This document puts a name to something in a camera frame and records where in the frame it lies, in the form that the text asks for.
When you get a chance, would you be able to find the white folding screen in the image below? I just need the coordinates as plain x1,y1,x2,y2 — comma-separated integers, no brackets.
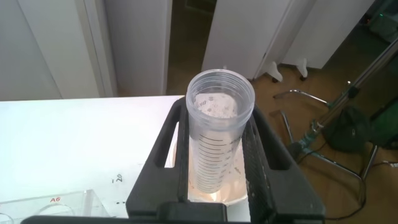
201,0,377,83
0,0,174,102

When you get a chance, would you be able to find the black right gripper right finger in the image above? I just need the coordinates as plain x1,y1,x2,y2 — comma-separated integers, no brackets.
241,104,326,223

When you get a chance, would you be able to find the dark green round bag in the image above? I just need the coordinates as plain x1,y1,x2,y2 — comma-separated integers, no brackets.
321,105,371,154

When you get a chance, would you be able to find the brown metal tripod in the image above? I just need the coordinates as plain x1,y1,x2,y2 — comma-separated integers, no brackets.
289,37,398,158

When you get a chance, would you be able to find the test tube with whitish liquid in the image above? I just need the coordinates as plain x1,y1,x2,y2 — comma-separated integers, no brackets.
185,68,256,195

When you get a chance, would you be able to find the thin black floor cable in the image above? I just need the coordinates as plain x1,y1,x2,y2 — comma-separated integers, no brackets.
323,149,398,222

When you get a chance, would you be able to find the blue white paper cup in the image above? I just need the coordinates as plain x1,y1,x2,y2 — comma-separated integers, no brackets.
172,136,249,207

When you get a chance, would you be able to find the clear acrylic test tube rack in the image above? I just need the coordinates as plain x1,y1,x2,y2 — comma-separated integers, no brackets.
0,189,110,218

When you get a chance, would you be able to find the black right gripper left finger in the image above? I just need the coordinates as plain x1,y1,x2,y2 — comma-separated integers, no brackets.
126,96,190,219

